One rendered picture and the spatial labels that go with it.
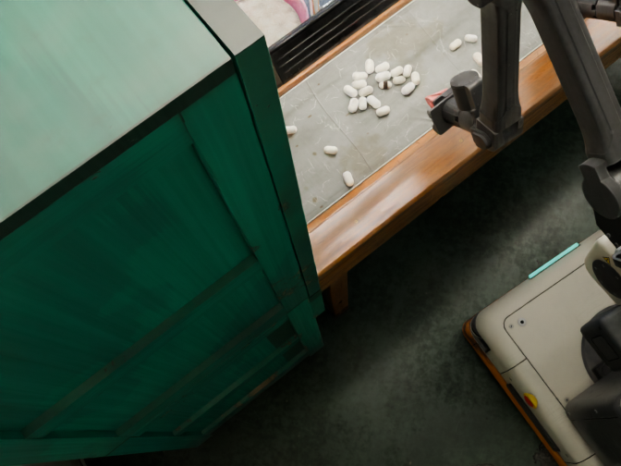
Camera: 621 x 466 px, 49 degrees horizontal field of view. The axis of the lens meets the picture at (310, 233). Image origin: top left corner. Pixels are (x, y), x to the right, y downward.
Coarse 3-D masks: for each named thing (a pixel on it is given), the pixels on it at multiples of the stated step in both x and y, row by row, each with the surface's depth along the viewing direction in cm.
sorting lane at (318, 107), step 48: (432, 0) 172; (384, 48) 169; (432, 48) 168; (480, 48) 167; (528, 48) 166; (288, 96) 166; (336, 96) 166; (384, 96) 165; (336, 144) 162; (384, 144) 161; (336, 192) 158
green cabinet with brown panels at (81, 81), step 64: (0, 0) 54; (64, 0) 53; (128, 0) 53; (192, 0) 52; (0, 64) 52; (64, 64) 52; (128, 64) 51; (192, 64) 51; (256, 64) 54; (0, 128) 50; (64, 128) 50; (128, 128) 50; (192, 128) 56; (256, 128) 63; (0, 192) 49; (64, 192) 51; (128, 192) 60; (192, 192) 69; (256, 192) 76; (0, 256) 52; (64, 256) 62; (128, 256) 71; (192, 256) 83; (256, 256) 95; (0, 320) 63; (64, 320) 73; (128, 320) 86; (192, 320) 100; (256, 320) 134; (0, 384) 75; (64, 384) 89; (128, 384) 110; (192, 384) 135; (0, 448) 89; (64, 448) 110
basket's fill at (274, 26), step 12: (240, 0) 177; (252, 0) 176; (264, 0) 176; (276, 0) 175; (252, 12) 175; (264, 12) 174; (276, 12) 174; (288, 12) 175; (264, 24) 173; (276, 24) 173; (288, 24) 173; (276, 36) 173
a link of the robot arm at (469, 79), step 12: (468, 72) 132; (456, 84) 131; (468, 84) 129; (480, 84) 128; (456, 96) 132; (468, 96) 130; (480, 96) 129; (468, 108) 132; (480, 132) 129; (480, 144) 131
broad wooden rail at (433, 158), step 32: (608, 32) 163; (544, 64) 162; (608, 64) 177; (544, 96) 160; (416, 160) 157; (448, 160) 156; (480, 160) 167; (352, 192) 157; (384, 192) 155; (416, 192) 155; (320, 224) 154; (352, 224) 153; (384, 224) 153; (320, 256) 152; (352, 256) 158
